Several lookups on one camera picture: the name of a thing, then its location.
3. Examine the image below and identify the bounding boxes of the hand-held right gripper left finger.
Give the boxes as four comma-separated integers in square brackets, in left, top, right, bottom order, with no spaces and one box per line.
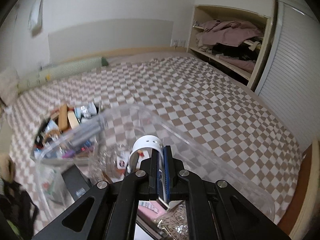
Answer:
[32,150,160,240]

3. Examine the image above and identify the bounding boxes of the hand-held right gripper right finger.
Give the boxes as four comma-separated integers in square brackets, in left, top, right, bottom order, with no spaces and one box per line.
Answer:
[162,145,290,240]

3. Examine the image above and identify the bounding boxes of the white perforated plastic ring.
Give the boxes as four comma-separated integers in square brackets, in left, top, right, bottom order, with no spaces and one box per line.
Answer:
[127,135,164,173]

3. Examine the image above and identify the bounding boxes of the clear plastic container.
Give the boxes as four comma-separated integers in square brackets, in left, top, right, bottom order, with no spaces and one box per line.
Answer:
[30,105,275,225]

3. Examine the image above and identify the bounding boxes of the pink box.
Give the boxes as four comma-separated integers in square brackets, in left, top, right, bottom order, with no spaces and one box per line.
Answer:
[137,201,168,220]

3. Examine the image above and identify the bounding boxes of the bag of rubber bands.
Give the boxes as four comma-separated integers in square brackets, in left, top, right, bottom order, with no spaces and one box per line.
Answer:
[154,202,190,240]

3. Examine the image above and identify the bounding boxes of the small printed card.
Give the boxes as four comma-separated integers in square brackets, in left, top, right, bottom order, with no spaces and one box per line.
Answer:
[116,156,129,169]

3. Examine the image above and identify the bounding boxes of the black box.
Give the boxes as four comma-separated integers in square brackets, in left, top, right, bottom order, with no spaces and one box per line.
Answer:
[61,165,93,202]

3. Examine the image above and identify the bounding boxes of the checkered blanket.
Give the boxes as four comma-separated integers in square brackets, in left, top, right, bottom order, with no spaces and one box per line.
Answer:
[5,55,308,230]

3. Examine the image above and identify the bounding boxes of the white tube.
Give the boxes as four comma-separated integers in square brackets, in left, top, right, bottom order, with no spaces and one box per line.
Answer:
[75,102,98,120]

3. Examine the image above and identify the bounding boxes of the light wooden piece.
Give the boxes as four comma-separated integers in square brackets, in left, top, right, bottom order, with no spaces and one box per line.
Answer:
[67,111,79,129]

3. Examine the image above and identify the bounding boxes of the grey tray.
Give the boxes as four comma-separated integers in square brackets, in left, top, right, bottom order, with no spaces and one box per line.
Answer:
[30,102,100,165]

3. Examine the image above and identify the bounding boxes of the brown wooden piece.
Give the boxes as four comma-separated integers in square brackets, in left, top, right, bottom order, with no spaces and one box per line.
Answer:
[58,104,69,132]

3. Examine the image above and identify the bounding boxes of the pink folded clothes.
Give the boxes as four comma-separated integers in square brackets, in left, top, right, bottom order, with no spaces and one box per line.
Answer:
[219,56,257,73]

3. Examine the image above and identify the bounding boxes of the beige folded clothes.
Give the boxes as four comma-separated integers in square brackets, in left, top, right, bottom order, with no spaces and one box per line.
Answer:
[195,39,213,53]

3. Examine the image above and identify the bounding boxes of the black bag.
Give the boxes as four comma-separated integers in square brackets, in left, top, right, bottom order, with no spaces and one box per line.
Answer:
[0,177,39,240]

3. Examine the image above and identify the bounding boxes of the green bolster pillow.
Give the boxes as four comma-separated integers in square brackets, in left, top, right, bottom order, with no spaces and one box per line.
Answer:
[37,56,108,85]

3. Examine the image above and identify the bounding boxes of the black folded clothes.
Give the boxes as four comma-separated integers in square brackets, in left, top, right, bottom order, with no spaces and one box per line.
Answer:
[212,44,258,60]

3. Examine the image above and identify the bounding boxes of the cream shelf unit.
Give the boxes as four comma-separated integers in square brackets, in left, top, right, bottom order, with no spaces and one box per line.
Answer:
[187,5,272,92]

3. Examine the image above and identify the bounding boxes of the white headboard panel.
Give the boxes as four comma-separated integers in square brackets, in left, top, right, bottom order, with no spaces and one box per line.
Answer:
[47,19,174,63]

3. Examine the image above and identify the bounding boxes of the pink clothes pile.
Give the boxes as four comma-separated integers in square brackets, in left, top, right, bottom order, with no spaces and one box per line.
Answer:
[196,19,264,47]

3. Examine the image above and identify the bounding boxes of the louvered closet door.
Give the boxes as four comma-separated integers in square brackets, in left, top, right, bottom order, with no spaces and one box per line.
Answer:
[255,1,320,150]

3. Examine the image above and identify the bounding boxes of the beige pillow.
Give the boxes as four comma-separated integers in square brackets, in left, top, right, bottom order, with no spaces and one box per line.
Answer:
[0,67,20,105]

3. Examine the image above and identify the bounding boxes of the hanging wall paper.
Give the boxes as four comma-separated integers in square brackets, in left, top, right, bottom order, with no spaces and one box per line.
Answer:
[27,0,44,38]

